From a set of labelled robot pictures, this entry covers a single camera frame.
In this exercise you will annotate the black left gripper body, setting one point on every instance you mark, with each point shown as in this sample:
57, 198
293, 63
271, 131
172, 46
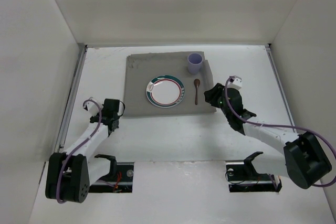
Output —
113, 123

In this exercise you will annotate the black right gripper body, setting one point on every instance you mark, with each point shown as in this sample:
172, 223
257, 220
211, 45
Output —
215, 97

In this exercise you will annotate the brown wooden spoon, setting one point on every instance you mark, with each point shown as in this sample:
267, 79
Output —
196, 85

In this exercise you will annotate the lilac plastic cup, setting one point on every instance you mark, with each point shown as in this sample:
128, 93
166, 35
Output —
194, 63

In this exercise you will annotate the white plate green rim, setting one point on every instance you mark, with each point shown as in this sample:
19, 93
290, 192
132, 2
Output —
165, 91

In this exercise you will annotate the grey cloth placemat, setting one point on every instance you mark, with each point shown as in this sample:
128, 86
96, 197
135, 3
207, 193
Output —
142, 68

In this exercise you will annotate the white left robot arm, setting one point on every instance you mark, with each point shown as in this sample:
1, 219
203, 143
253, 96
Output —
72, 172

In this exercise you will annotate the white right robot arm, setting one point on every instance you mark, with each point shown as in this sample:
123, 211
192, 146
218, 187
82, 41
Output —
303, 159

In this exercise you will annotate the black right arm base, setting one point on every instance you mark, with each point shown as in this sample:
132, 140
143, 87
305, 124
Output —
243, 178

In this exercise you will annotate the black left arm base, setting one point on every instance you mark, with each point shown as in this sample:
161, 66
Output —
118, 180

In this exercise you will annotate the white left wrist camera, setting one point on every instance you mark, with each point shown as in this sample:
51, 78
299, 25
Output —
92, 105

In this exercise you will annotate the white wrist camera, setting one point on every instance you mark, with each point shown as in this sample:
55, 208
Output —
235, 82
92, 105

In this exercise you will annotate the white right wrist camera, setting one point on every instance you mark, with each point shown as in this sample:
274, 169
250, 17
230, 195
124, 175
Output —
235, 82

